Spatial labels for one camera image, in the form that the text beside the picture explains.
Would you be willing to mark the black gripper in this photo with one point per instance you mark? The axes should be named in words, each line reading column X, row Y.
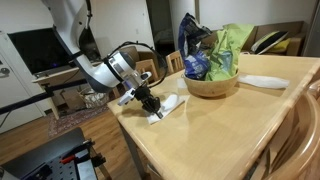
column 149, row 102

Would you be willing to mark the white paper serviette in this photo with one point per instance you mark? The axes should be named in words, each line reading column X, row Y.
column 167, row 106

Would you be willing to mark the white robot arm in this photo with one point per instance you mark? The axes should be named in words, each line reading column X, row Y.
column 71, row 25

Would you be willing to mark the wooden dining chair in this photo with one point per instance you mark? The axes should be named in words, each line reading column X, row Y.
column 146, row 61

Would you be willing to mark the wooden bowl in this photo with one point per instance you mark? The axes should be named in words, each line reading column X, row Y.
column 209, row 89

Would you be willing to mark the wicker basket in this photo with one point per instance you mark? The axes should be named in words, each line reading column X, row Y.
column 93, row 99

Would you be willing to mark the blue potato chips bag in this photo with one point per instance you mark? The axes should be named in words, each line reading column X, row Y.
column 189, row 39

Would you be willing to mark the wooden tv stand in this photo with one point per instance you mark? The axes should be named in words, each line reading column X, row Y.
column 68, row 78

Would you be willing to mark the green chips bag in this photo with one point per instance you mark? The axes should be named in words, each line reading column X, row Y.
column 223, row 57

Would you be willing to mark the black television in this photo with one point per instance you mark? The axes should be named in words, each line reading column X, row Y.
column 41, row 51

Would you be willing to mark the striped cushion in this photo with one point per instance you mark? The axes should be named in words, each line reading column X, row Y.
column 274, row 42

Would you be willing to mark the curved wooden chair back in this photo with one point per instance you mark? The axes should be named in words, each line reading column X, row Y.
column 293, row 152

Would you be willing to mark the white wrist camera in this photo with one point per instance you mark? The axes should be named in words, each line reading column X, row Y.
column 129, row 95

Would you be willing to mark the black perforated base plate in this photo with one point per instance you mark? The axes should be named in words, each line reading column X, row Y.
column 67, row 157

